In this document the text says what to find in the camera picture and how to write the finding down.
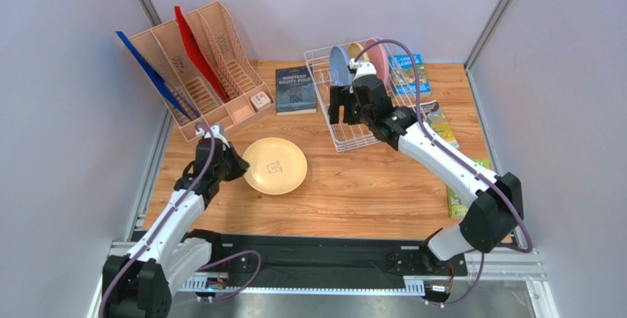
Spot blue plate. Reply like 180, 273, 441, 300
329, 46, 352, 86

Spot yellow bear plate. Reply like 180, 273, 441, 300
243, 137, 308, 195

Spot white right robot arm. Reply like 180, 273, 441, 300
328, 75, 524, 261

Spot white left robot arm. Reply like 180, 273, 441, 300
98, 138, 249, 317

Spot Nineteen Eighty-Four dark book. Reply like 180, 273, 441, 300
275, 66, 317, 116

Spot blue Treehouse book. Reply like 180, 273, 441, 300
388, 54, 432, 97

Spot pink plate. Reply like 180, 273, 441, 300
365, 43, 390, 88

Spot white power adapter cube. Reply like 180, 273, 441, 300
250, 91, 272, 112

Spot blue folder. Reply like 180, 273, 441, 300
116, 31, 200, 121

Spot Brideshead Revisited paperback book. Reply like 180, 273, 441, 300
420, 99, 459, 149

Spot red folder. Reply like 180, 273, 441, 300
174, 5, 229, 102

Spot pink plastic file organizer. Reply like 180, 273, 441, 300
121, 1, 275, 143

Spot green Treehouse book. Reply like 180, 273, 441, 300
447, 158, 492, 219

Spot white wire dish rack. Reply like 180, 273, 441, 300
304, 37, 427, 152

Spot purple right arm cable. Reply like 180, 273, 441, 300
353, 39, 534, 307

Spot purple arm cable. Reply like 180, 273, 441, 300
98, 122, 263, 318
353, 39, 534, 307

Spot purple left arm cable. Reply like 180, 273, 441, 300
98, 122, 263, 318

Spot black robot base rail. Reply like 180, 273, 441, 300
183, 230, 468, 289

